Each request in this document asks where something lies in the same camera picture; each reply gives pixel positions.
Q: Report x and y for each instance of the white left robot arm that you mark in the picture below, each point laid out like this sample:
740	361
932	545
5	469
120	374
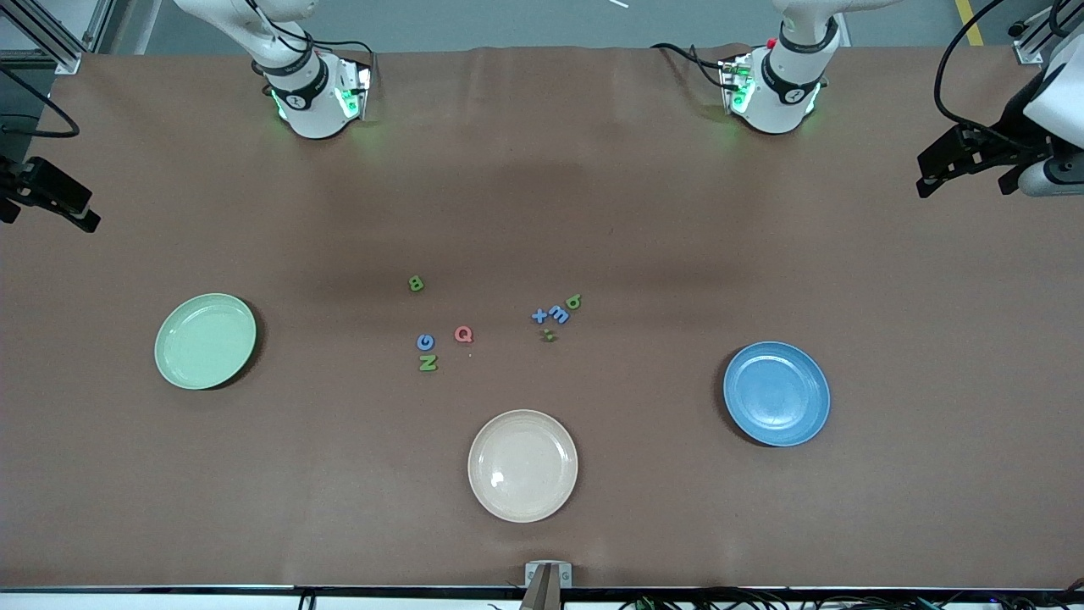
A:
779	102

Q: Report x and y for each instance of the light green plate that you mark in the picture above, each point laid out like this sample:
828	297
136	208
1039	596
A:
205	341

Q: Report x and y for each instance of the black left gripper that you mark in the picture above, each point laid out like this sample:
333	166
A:
1009	138

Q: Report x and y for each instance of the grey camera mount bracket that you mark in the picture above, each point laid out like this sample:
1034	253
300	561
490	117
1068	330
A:
547	580

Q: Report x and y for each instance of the beige plate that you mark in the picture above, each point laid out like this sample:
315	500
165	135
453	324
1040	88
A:
522	466

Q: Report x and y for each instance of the brown table cover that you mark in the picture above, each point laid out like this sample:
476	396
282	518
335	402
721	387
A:
593	169

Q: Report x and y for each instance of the green lowercase letter with hole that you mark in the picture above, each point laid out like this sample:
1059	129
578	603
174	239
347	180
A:
573	302

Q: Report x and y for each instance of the blue plate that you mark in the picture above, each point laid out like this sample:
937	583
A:
777	394

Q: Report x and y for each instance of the red foam letter Q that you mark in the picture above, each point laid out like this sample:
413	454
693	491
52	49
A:
463	334

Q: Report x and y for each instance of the blue foam letter G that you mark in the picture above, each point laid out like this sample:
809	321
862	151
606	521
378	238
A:
425	341

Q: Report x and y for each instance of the blue foam letter m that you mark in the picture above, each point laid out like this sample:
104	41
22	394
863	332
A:
557	313

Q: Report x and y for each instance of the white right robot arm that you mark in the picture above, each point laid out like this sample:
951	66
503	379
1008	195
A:
313	110

